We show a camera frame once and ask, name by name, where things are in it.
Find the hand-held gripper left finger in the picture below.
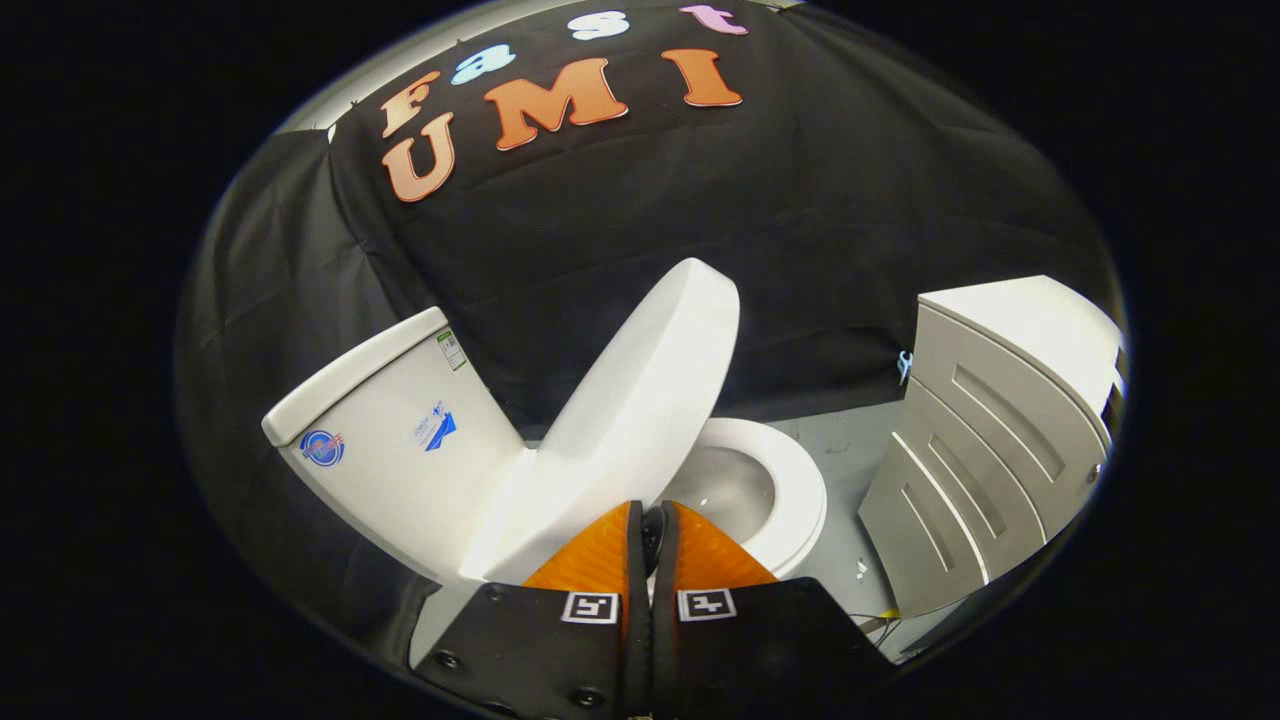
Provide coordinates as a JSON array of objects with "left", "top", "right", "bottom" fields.
[{"left": 415, "top": 500, "right": 649, "bottom": 716}]

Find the grey cabinet with white top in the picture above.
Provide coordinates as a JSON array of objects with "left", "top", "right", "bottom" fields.
[{"left": 858, "top": 275, "right": 1129, "bottom": 619}]

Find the black backdrop cloth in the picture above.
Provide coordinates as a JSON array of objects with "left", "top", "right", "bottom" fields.
[{"left": 175, "top": 0, "right": 1116, "bottom": 651}]

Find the white toilet bowl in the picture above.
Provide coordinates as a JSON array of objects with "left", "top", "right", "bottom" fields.
[{"left": 665, "top": 445, "right": 829, "bottom": 581}]

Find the white toilet seat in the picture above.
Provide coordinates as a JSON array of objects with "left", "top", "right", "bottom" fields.
[{"left": 660, "top": 417, "right": 829, "bottom": 579}]

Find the white toilet lid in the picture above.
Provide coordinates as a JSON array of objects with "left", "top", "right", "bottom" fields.
[{"left": 460, "top": 258, "right": 741, "bottom": 587}]

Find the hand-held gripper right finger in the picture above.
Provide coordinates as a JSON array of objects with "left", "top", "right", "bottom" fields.
[{"left": 655, "top": 500, "right": 896, "bottom": 716}]

